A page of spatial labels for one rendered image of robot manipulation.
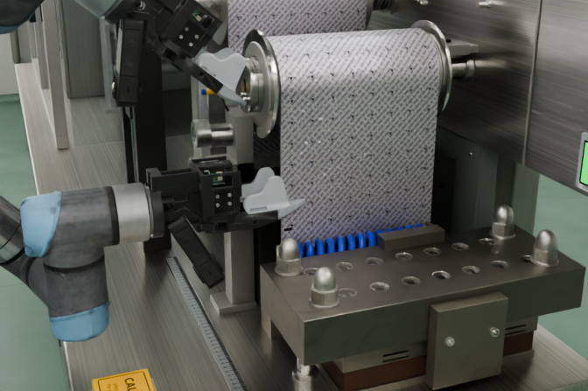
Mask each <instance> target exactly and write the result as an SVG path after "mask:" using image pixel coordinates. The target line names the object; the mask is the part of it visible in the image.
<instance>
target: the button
mask: <svg viewBox="0 0 588 391"><path fill-rule="evenodd" d="M92 386H93V391H155V388H154V386H153V383H152V380H151V376H150V373H149V371H148V369H142V370H137V371H133V372H128V373H124V374H116V375H111V376H107V377H102V378H98V379H93V381H92Z"/></svg>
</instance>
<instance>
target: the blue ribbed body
mask: <svg viewBox="0 0 588 391"><path fill-rule="evenodd" d="M414 227H423V225H422V224H420V223H417V224H416V225H415V226H414ZM414 227H413V226H411V225H407V226H406V227H405V228H404V229H408V228H414ZM380 233H384V231H383V230H381V229H378V230H377V231H376V233H375V234H374V232H372V231H367V233H366V239H365V236H364V234H363V233H357V234H356V237H355V238H354V236H353V235H352V234H348V235H347V236H346V242H345V240H344V238H343V237H342V236H341V235H339V236H337V237H336V240H335V244H334V241H333V238H331V237H327V238H326V239H325V246H324V242H323V241H322V240H320V239H317V240H315V248H314V247H313V244H312V242H311V241H306V242H305V243H304V249H303V247H302V245H301V243H300V242H297V244H298V247H299V254H301V258H303V257H308V256H314V255H323V254H330V253H335V252H340V251H346V250H351V249H356V248H366V247H372V246H377V234H380Z"/></svg>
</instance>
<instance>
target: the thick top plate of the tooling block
mask: <svg viewBox="0 0 588 391"><path fill-rule="evenodd" d="M491 229H492V227H484V228H479V229H473V230H468V231H463V232H457V233H452V234H445V235H444V241H443V242H438V243H432V244H427V245H422V246H416V247H411V248H401V249H396V250H391V251H386V252H385V251H383V250H382V249H381V248H380V247H378V246H372V247H366V248H356V249H351V250H346V251H340V252H335V253H330V254H323V255H314V256H308V257H303V258H301V266H302V267H303V272H302V273H301V274H299V275H297V276H280V275H279V274H277V273H276V271H275V267H276V265H277V262H271V263H265V264H261V265H260V277H261V306H262V307H263V308H264V309H265V311H266V312H267V314H268V315H269V317H270V319H271V320H272V321H273V323H274V324H275V326H276V328H277V329H278V330H279V331H280V332H281V334H282V335H283V337H284V339H285V340H286V342H287V343H288V344H289V346H290V348H291V349H292V351H293V352H294V353H295V354H296V355H297V357H298V359H299V360H300V362H301V363H302V365H303V366H304V367H306V366H310V365H315V364H318V363H323V362H327V361H331V360H339V359H343V358H347V357H351V356H355V355H360V354H363V353H371V352H375V351H380V350H384V349H388V348H392V347H397V346H404V345H408V344H412V343H416V342H420V341H425V340H428V335H429V322H430V307H431V304H439V303H443V302H448V301H452V300H458V299H462V298H467V297H475V296H479V295H484V294H488V293H493V292H497V291H499V292H500V293H502V294H503V295H505V296H506V297H508V303H507V320H506V323H510V322H514V321H518V320H523V319H526V318H534V317H538V316H542V315H546V314H550V313H555V312H559V311H567V310H570V309H575V308H579V307H581V302H582V295H583V288H584V282H585V270H586V267H585V266H584V265H582V264H580V263H579V262H576V261H575V260H573V259H571V258H570V257H569V256H567V255H565V254H563V253H562V252H560V251H558V257H557V259H558V260H559V263H558V264H557V265H556V266H554V267H543V266H539V265H536V264H534V263H533V262H532V261H531V260H530V256H531V255H532V254H533V247H534V244H535V243H536V237H535V236H534V235H532V234H530V233H528V232H527V231H525V230H523V229H522V228H520V227H518V226H516V225H514V232H515V237H514V238H512V239H507V240H503V239H498V238H494V237H493V236H491V235H490V233H489V231H490V230H491ZM323 267H327V268H329V269H331V270H332V271H333V273H334V274H335V278H336V284H337V285H338V298H339V305H338V306H337V307H335V308H332V309H328V310H321V309H317V308H314V307H312V306H311V305H310V304H309V299H310V297H311V296H312V284H313V277H314V275H315V273H316V271H317V270H318V269H320V268H323Z"/></svg>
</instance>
